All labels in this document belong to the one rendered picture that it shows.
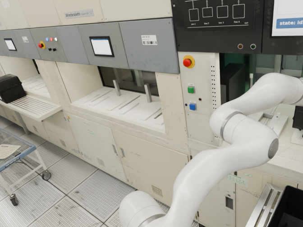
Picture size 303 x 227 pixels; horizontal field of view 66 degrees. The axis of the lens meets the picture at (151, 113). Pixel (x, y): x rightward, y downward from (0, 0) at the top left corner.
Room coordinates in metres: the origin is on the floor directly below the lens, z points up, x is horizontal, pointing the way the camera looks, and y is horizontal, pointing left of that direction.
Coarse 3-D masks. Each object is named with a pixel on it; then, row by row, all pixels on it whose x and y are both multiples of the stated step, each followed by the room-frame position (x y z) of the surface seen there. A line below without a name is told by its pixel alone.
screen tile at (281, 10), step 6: (288, 0) 0.81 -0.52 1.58; (294, 0) 0.80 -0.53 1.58; (300, 0) 0.79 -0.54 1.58; (282, 6) 0.82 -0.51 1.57; (288, 6) 0.81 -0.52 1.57; (294, 6) 0.80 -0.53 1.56; (300, 6) 0.78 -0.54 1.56; (282, 12) 0.82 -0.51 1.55; (288, 12) 0.81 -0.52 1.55; (294, 12) 0.79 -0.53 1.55; (300, 12) 0.78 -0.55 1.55
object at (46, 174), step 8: (0, 128) 2.69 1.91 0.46; (0, 136) 2.47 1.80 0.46; (8, 136) 2.43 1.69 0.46; (16, 136) 2.39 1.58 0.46; (16, 144) 2.21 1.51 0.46; (24, 144) 2.25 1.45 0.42; (32, 144) 2.14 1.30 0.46; (16, 152) 2.04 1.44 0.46; (24, 152) 2.02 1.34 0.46; (0, 160) 1.95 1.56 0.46; (16, 160) 1.94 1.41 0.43; (40, 160) 2.09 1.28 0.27; (0, 168) 1.83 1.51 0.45; (0, 176) 1.82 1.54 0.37; (24, 176) 1.95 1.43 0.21; (48, 176) 2.09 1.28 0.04; (16, 184) 1.87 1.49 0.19; (8, 192) 1.81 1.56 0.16; (16, 200) 1.79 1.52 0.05
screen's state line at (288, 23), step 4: (276, 20) 0.83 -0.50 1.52; (280, 20) 0.82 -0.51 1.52; (284, 20) 0.81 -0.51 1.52; (288, 20) 0.81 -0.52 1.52; (292, 20) 0.80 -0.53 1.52; (296, 20) 0.79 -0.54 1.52; (300, 20) 0.78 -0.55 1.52; (276, 24) 0.83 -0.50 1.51; (280, 24) 0.82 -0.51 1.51; (284, 24) 0.81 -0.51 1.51; (288, 24) 0.81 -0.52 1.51; (292, 24) 0.80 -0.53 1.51; (296, 24) 0.79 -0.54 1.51; (300, 24) 0.78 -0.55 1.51; (276, 28) 0.83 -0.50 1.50
